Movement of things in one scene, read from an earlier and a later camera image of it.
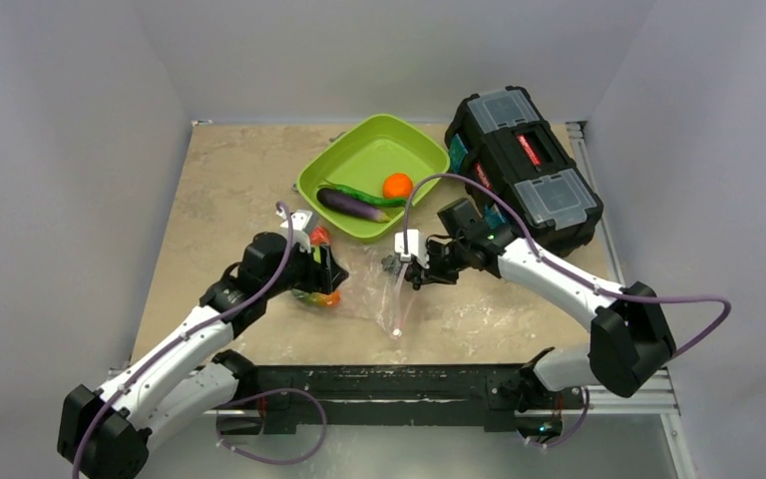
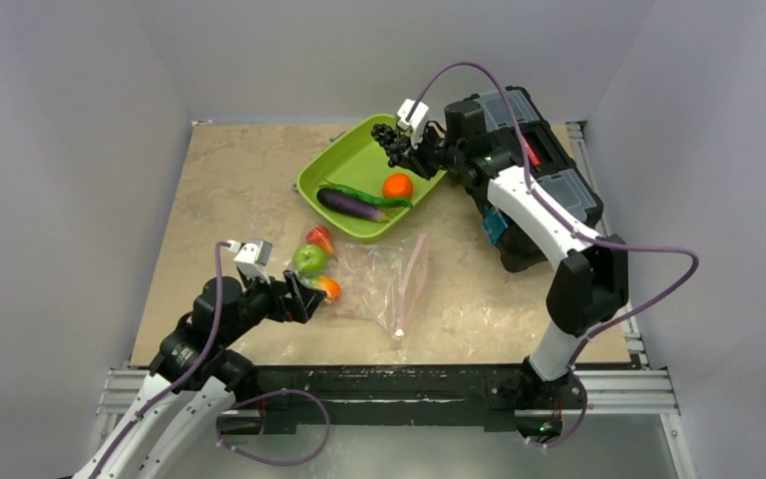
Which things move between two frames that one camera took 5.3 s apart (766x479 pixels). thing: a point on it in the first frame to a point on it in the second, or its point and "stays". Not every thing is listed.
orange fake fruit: x=397 y=185 stays
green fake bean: x=391 y=202 stays
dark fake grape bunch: x=391 y=264 to x=391 y=141
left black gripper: x=320 y=277 to x=300 y=302
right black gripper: x=419 y=267 to x=423 y=153
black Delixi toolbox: x=499 y=138 stays
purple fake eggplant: x=348 y=203 stays
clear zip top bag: x=367 y=289 stays
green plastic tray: x=363 y=161 stays
